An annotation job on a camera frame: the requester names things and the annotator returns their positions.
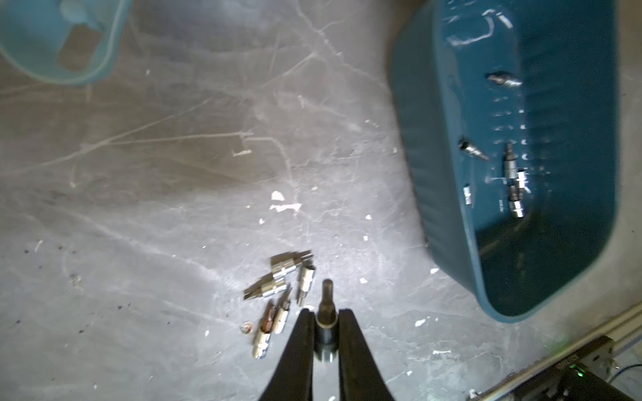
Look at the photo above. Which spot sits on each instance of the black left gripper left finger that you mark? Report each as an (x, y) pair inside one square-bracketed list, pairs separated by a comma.
[(293, 377)]

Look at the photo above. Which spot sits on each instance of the silver socket bit brown tip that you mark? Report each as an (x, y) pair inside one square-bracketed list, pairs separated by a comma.
[(264, 332)]

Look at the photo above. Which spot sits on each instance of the dark teal storage box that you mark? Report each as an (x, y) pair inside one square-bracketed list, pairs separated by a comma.
[(509, 116)]

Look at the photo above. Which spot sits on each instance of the light blue plastic scoop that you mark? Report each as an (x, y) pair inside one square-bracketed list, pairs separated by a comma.
[(33, 34)]

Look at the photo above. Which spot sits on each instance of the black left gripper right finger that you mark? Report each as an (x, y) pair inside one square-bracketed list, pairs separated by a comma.
[(359, 376)]

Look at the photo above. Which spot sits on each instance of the aluminium front rail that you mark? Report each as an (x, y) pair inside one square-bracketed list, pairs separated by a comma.
[(583, 370)]

